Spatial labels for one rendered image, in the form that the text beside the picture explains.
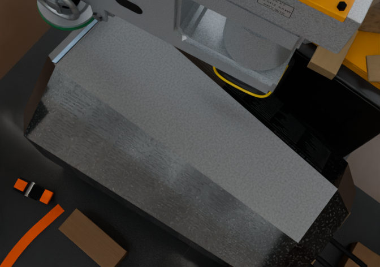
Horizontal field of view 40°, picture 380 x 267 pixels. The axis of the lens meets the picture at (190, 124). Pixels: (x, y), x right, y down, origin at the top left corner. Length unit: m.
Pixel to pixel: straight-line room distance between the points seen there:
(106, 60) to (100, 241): 0.89
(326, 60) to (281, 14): 0.89
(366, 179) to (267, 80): 1.43
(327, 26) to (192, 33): 0.49
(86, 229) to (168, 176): 0.73
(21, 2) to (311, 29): 2.13
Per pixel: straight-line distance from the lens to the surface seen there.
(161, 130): 1.72
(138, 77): 1.79
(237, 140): 1.73
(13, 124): 2.67
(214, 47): 1.37
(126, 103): 1.76
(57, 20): 1.84
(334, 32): 1.00
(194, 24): 1.39
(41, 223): 2.54
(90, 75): 1.80
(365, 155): 2.74
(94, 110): 1.80
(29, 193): 2.54
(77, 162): 1.93
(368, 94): 2.00
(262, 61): 1.30
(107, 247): 2.36
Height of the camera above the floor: 2.48
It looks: 73 degrees down
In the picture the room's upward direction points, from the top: 10 degrees clockwise
